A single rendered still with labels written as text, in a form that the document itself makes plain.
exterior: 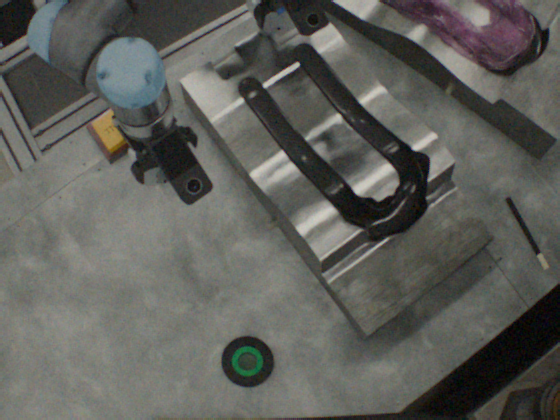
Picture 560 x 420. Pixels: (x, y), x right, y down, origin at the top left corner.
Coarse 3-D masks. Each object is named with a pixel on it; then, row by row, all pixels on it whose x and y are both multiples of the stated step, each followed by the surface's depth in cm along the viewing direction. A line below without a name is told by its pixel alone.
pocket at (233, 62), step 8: (224, 56) 141; (232, 56) 142; (240, 56) 143; (216, 64) 141; (224, 64) 142; (232, 64) 142; (240, 64) 142; (248, 64) 141; (224, 72) 142; (232, 72) 142; (224, 80) 142
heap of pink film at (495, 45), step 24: (408, 0) 142; (432, 0) 141; (480, 0) 142; (504, 0) 143; (432, 24) 140; (456, 24) 138; (504, 24) 141; (528, 24) 143; (456, 48) 140; (480, 48) 139; (504, 48) 139; (528, 48) 141
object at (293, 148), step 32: (320, 64) 140; (256, 96) 139; (352, 96) 139; (288, 128) 138; (352, 128) 136; (384, 128) 135; (320, 160) 134; (416, 160) 130; (352, 192) 129; (416, 192) 135; (352, 224) 126; (384, 224) 134
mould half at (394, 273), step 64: (256, 64) 139; (256, 128) 137; (320, 128) 137; (256, 192) 140; (320, 192) 130; (384, 192) 129; (448, 192) 137; (320, 256) 127; (384, 256) 134; (448, 256) 134; (384, 320) 132
